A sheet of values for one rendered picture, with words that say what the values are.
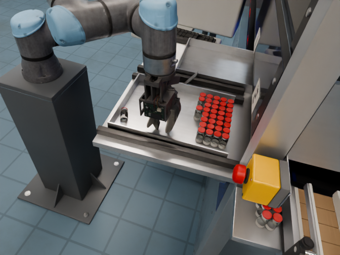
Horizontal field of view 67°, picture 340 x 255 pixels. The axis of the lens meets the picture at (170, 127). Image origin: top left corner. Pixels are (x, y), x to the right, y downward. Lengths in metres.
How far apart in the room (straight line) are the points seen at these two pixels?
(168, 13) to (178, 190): 1.30
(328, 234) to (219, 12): 1.15
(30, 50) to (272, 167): 0.88
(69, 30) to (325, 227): 0.65
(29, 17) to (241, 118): 0.80
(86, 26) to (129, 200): 1.23
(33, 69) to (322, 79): 0.95
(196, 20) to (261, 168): 1.12
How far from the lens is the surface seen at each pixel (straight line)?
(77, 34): 0.56
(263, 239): 0.64
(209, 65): 1.08
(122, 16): 0.59
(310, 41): 0.45
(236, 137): 0.79
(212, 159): 0.69
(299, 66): 0.46
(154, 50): 0.55
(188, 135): 0.75
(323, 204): 0.69
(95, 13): 0.57
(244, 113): 0.89
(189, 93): 0.90
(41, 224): 1.65
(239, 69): 1.10
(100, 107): 2.18
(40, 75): 1.12
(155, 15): 0.52
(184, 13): 1.54
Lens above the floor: 1.43
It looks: 45 degrees down
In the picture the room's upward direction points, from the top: 8 degrees clockwise
